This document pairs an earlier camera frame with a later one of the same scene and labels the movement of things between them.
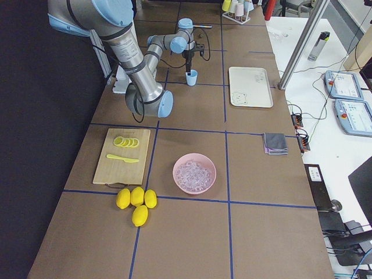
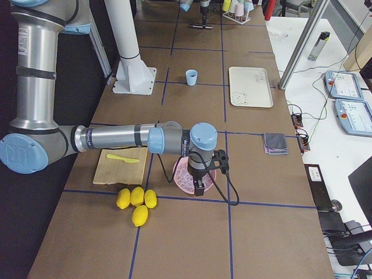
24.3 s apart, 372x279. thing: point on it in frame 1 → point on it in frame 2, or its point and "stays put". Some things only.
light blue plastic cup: [191, 79] stays put
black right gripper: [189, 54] → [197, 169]
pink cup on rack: [239, 11] stays put
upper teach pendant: [342, 85] stays put
